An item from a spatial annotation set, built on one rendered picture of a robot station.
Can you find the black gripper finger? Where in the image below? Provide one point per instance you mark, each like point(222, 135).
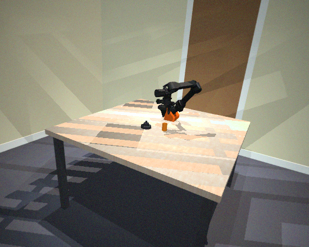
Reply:
point(163, 112)
point(169, 108)

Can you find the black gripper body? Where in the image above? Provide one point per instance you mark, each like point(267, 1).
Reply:
point(166, 102)

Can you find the orange cylinder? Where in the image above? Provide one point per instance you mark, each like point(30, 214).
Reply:
point(164, 126)

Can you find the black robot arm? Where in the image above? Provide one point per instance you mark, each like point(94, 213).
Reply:
point(174, 87)

